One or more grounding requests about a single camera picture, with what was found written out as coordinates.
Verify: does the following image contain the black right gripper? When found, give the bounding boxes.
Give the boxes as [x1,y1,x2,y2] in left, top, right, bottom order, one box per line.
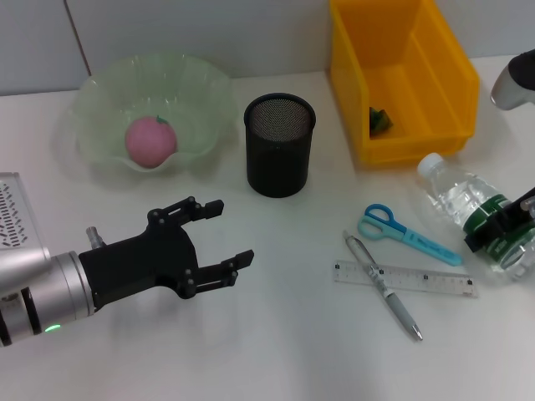
[463,185,535,254]

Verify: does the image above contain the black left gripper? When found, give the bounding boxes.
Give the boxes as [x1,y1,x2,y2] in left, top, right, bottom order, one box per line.
[77,195,256,313]

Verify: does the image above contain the clear green-label water bottle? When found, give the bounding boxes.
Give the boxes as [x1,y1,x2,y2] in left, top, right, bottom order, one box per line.
[416,152,535,283]

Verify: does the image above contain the blue scissors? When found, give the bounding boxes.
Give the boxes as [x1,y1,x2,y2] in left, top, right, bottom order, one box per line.
[358,203,464,266]

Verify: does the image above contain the pink toy peach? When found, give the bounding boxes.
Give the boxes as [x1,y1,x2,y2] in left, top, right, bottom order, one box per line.
[125,114,177,169]

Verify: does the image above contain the clear plastic ruler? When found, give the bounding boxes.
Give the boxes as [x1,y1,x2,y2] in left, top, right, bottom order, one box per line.
[333,258,481,298]

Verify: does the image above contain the black mesh pen holder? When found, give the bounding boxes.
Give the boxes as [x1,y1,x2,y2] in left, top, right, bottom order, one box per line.
[243,94,317,197]

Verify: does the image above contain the grey clear ballpoint pen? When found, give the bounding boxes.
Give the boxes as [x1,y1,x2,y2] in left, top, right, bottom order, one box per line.
[342,230,424,343]

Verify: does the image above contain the translucent green fruit plate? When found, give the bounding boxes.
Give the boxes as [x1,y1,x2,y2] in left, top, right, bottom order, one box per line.
[69,52,235,175]

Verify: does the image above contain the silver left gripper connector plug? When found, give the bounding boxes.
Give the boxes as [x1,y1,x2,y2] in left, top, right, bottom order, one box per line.
[85,226,105,250]

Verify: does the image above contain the yellow plastic bin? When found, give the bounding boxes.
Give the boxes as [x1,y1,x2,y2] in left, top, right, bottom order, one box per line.
[329,0,481,165]

